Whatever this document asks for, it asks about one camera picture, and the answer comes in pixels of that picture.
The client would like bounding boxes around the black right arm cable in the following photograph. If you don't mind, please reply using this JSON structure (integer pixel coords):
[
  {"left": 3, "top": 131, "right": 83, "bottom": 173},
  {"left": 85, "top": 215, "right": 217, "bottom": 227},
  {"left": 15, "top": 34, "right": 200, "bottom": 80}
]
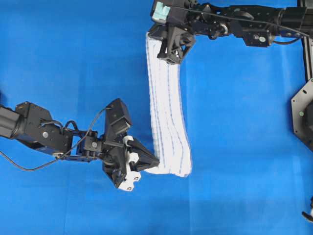
[{"left": 171, "top": 6, "right": 313, "bottom": 40}]

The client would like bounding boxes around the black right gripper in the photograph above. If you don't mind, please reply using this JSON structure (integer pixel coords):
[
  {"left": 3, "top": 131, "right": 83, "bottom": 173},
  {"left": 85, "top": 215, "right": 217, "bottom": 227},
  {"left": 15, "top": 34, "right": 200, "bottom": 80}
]
[{"left": 148, "top": 0, "right": 196, "bottom": 41}]

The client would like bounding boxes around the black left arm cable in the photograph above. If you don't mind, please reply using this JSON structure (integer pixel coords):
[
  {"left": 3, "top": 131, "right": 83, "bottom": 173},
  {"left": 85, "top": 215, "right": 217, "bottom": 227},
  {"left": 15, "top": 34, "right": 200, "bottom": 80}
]
[{"left": 0, "top": 107, "right": 113, "bottom": 172}]

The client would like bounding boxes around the blue table cloth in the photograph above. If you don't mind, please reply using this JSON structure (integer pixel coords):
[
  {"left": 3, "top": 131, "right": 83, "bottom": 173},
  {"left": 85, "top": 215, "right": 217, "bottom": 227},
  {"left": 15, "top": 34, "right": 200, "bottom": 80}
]
[{"left": 0, "top": 0, "right": 313, "bottom": 235}]

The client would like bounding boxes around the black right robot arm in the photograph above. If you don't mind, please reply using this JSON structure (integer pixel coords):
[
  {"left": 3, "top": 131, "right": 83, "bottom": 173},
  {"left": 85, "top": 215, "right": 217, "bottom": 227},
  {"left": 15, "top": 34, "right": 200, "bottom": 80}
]
[{"left": 148, "top": 0, "right": 313, "bottom": 48}]

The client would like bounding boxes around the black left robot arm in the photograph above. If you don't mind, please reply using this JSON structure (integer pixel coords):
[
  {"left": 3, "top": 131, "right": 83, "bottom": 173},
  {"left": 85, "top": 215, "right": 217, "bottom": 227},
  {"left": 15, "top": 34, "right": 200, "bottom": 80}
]
[{"left": 0, "top": 98, "right": 159, "bottom": 191}]

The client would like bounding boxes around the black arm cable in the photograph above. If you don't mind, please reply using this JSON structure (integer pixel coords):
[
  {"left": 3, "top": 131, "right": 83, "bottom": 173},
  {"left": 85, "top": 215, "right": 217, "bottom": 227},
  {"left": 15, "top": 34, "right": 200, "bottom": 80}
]
[
  {"left": 0, "top": 107, "right": 113, "bottom": 172},
  {"left": 171, "top": 6, "right": 313, "bottom": 40}
]

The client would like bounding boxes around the black aluminium frame rail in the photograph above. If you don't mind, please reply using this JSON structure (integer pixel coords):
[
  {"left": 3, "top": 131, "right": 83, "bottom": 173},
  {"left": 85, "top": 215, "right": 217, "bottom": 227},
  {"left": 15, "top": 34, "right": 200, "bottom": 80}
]
[{"left": 297, "top": 0, "right": 313, "bottom": 82}]

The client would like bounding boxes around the black white object at edge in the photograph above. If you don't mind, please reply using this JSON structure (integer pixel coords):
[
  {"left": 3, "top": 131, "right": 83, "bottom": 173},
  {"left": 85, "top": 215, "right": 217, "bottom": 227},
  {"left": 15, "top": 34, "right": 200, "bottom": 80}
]
[{"left": 301, "top": 195, "right": 313, "bottom": 221}]

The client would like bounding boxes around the white blue-striped towel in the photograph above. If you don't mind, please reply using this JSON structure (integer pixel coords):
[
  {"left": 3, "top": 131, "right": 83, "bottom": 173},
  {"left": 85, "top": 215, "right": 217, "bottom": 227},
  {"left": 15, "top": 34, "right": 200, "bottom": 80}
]
[{"left": 145, "top": 36, "right": 192, "bottom": 177}]

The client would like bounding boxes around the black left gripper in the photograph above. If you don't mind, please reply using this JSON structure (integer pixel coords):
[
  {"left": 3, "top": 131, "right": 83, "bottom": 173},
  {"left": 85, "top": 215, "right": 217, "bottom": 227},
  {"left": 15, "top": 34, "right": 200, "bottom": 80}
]
[{"left": 99, "top": 134, "right": 159, "bottom": 191}]

